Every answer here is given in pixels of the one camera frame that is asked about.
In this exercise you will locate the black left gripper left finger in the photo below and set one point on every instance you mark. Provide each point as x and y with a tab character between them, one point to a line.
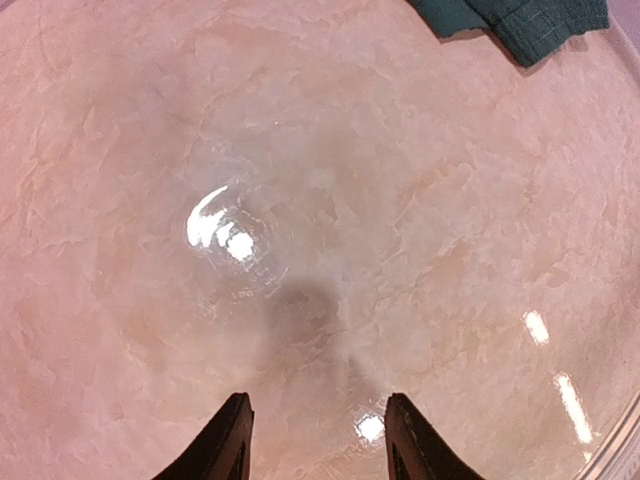
222	449

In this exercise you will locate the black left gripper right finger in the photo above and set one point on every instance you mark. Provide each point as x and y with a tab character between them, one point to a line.
415	450

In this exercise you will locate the teal green garment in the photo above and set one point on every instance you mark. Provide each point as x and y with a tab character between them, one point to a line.
530	30

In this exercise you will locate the aluminium front rail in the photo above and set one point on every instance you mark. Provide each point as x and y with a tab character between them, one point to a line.
618	456

